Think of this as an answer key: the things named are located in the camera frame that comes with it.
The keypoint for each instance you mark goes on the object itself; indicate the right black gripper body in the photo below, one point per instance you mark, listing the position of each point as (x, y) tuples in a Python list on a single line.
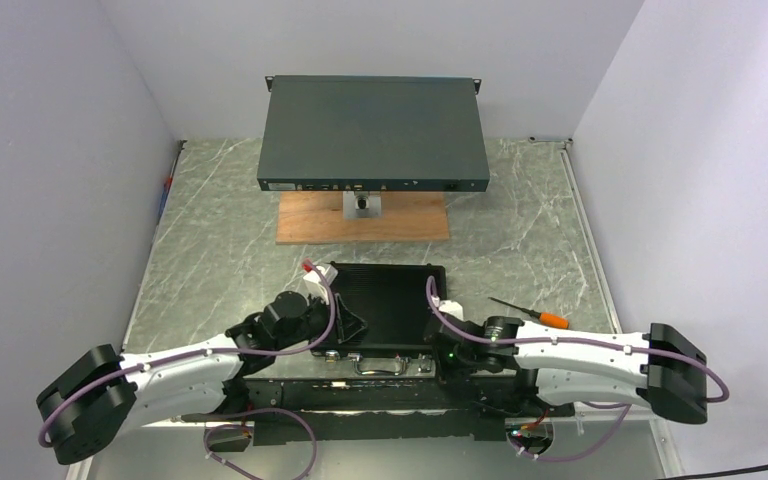
[(457, 365)]

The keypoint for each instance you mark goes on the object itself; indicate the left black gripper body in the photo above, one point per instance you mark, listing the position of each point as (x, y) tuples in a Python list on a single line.
[(316, 322)]

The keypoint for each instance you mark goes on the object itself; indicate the black poker chip case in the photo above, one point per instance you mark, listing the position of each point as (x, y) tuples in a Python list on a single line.
[(392, 299)]

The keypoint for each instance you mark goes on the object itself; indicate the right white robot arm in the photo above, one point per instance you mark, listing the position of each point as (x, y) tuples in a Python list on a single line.
[(517, 368)]

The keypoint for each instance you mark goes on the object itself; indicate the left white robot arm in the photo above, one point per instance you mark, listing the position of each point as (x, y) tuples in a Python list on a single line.
[(105, 394)]

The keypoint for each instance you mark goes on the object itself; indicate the wooden board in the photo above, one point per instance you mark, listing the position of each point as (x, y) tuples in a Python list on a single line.
[(317, 218)]

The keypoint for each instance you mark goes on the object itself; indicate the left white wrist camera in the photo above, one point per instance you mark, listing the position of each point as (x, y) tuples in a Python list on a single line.
[(318, 279)]

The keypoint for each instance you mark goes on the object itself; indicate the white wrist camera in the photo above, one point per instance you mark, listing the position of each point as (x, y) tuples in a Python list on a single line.
[(318, 279), (451, 308)]

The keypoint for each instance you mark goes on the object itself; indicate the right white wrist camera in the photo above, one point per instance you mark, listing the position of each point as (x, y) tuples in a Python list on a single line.
[(451, 308)]

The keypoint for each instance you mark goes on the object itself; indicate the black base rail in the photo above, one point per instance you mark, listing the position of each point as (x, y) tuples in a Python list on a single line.
[(382, 408)]

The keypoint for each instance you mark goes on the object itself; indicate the orange handled screwdriver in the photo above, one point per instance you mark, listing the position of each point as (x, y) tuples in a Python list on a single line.
[(545, 318)]

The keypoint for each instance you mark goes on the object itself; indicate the silver metal stand bracket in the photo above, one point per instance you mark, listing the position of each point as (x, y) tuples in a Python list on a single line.
[(361, 204)]

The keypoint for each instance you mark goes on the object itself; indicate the dark rack-mount server unit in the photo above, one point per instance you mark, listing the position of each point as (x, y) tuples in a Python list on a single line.
[(373, 133)]

